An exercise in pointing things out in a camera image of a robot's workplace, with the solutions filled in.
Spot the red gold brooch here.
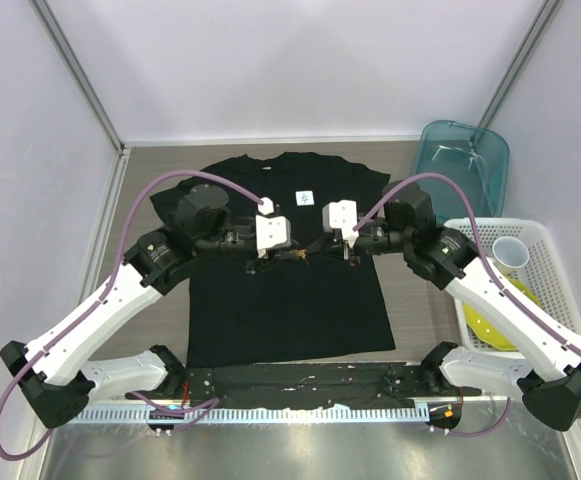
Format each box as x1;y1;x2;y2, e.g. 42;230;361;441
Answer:
291;249;307;262

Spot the black t-shirt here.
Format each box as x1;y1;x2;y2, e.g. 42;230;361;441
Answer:
149;152;397;369

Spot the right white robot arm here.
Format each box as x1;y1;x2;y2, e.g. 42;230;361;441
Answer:
306;175;581;431

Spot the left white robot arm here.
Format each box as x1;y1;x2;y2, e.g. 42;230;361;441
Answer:
0;184;296;429

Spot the white paper label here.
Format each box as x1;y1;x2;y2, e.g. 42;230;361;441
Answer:
295;190;315;207

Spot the teal transparent plastic bin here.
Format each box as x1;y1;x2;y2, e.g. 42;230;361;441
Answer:
411;120;510;217

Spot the light blue mug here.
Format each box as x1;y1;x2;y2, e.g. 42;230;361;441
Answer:
491;236;530;275

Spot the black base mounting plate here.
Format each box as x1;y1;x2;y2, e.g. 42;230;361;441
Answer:
148;362;481;408

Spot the yellow dotted plate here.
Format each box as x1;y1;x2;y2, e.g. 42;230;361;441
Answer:
463;276;541;352

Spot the white perforated plastic basket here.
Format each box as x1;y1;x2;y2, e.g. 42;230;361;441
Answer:
445;217;581;379

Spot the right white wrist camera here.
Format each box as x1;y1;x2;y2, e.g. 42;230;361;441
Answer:
322;200;359;248

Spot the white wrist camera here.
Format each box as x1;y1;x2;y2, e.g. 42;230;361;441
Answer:
322;200;359;248
255;197;292;258

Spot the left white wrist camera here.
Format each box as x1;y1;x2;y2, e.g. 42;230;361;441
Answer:
255;197;292;258

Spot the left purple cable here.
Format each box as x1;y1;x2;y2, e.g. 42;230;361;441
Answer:
0;169;279;461

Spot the white slotted cable duct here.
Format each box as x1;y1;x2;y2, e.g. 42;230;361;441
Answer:
70;403;430;427

